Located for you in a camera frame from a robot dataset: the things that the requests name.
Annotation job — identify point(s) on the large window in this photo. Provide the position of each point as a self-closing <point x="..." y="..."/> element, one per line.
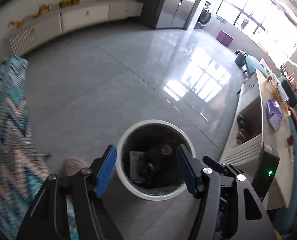
<point x="258" y="12"/>

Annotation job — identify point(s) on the beige knit slipper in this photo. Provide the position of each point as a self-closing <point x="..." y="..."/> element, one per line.
<point x="73" y="165"/>

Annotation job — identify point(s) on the grey double-door refrigerator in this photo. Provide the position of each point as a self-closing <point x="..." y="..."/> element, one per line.
<point x="171" y="2"/>

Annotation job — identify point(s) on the white television console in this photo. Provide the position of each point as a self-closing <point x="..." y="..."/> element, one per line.
<point x="88" y="15"/>

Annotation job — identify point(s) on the silver washing machine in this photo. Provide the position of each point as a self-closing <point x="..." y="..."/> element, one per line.
<point x="204" y="16"/>

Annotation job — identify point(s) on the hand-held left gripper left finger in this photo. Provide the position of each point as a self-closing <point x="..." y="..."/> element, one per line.
<point x="106" y="172"/>

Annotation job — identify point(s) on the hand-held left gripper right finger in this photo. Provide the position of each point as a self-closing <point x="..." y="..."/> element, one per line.
<point x="187" y="173"/>

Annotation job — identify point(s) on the golden tiger figurine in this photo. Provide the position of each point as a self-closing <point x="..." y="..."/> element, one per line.
<point x="69" y="2"/>

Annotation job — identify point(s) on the white round trash bin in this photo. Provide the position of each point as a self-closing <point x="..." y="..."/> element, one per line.
<point x="148" y="122"/>

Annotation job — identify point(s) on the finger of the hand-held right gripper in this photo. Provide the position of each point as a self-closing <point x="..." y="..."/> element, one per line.
<point x="213" y="163"/>

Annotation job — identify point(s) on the purple plastic bag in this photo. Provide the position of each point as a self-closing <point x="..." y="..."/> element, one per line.
<point x="274" y="113"/>

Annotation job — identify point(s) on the teal zigzag knit blanket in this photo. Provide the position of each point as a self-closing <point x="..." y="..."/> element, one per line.
<point x="8" y="130"/>

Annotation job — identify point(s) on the purple square stool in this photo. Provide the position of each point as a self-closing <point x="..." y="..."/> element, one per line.
<point x="224" y="38"/>

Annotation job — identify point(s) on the beige coffee table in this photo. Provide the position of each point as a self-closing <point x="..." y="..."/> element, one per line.
<point x="271" y="140"/>

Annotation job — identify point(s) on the black box with green light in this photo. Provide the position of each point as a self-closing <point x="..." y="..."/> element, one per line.
<point x="267" y="170"/>

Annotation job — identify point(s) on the golden dragon figurine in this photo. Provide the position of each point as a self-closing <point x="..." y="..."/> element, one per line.
<point x="39" y="11"/>

